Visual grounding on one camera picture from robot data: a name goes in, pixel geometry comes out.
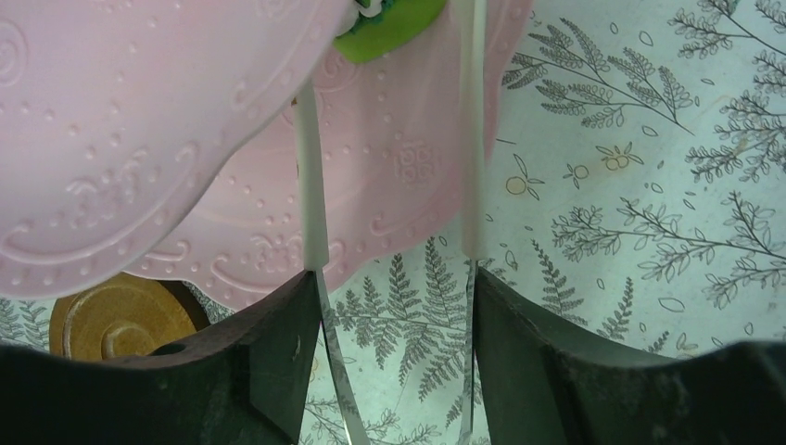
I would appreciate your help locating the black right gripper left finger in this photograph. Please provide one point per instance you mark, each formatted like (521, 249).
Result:
(243, 380)

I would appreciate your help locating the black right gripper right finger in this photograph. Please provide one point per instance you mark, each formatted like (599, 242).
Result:
(545, 380)

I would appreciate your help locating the pink three-tier cake stand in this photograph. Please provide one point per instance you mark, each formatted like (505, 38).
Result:
(156, 138)

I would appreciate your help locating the green cake slice toy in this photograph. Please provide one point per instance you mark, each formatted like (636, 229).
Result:
(371, 29)

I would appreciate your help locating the light brown wooden coaster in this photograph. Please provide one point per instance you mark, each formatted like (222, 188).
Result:
(126, 315)

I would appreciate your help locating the floral patterned tablecloth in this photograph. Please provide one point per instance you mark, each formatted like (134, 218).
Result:
(634, 185)

